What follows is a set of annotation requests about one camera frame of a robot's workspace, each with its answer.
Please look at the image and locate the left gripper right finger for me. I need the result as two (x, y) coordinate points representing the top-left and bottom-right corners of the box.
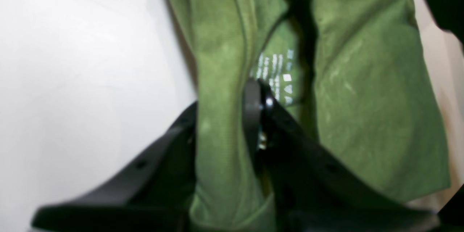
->
(243, 79), (441, 232)

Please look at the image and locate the olive green t-shirt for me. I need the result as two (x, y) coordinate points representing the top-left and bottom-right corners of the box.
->
(169, 0), (451, 232)

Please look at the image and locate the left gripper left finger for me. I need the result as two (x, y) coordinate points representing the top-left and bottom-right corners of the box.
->
(30, 103), (197, 232)

